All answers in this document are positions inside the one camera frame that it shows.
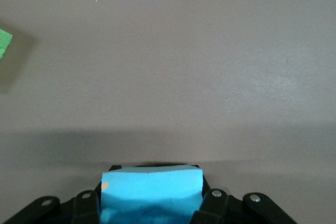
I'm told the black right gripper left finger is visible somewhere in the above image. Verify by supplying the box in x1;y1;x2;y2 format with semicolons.
2;165;123;224

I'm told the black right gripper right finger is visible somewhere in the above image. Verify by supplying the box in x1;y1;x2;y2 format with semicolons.
190;164;299;224

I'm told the blue foam cube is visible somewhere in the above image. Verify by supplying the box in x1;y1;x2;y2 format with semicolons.
99;165;205;224

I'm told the green foam cube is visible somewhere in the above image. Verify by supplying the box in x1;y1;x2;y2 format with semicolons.
0;28;14;63

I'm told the brown table cover sheet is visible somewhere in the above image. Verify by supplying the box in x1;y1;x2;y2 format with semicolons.
0;0;336;224

